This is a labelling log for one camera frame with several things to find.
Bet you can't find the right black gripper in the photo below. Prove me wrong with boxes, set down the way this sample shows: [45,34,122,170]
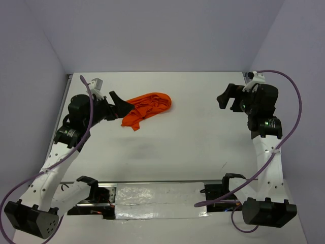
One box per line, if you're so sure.
[217,83,258,115]

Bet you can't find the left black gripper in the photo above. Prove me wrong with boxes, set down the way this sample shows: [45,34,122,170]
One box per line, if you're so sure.
[84,91,134,129]

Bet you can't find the orange t-shirt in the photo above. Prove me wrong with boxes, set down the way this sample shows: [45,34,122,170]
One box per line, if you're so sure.
[121,93,172,131]

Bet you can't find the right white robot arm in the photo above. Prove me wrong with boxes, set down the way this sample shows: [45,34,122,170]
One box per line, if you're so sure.
[217,83,297,228]

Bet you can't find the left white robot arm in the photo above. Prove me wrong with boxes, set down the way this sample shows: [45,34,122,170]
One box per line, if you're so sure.
[4,91,134,239]

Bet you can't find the silver foil tape panel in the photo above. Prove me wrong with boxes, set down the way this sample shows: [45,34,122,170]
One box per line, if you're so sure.
[115,182,208,220]

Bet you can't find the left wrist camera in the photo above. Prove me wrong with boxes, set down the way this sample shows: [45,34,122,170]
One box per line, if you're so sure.
[88,78,104,100]

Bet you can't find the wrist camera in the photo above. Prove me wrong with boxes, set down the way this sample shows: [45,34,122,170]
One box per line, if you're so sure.
[88,78,104,100]
[243,71,265,92]

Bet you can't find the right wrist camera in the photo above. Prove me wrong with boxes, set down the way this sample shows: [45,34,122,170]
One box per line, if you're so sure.
[243,71,265,92]

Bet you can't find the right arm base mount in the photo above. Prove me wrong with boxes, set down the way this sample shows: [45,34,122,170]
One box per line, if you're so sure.
[200,182,254,213]

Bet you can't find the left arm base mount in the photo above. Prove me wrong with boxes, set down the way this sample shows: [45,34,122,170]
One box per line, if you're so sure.
[67,185,116,220]

